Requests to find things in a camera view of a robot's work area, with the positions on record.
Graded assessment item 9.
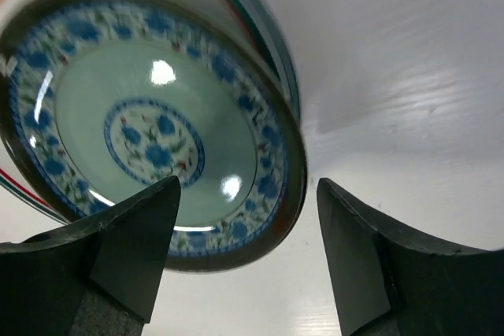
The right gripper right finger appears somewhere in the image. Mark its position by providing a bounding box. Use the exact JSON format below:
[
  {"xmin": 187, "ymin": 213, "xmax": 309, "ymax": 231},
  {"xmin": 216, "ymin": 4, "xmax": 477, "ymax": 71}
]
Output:
[{"xmin": 317, "ymin": 178, "xmax": 503, "ymax": 335}]

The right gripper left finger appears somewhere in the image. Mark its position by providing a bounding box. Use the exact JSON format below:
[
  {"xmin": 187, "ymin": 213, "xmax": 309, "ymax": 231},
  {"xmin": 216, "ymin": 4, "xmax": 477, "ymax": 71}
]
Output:
[{"xmin": 1, "ymin": 176, "xmax": 181, "ymax": 335}]

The green plate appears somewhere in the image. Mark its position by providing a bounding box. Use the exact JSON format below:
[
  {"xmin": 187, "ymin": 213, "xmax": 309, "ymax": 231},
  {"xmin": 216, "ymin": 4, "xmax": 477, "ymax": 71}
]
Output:
[{"xmin": 1, "ymin": 0, "xmax": 307, "ymax": 271}]

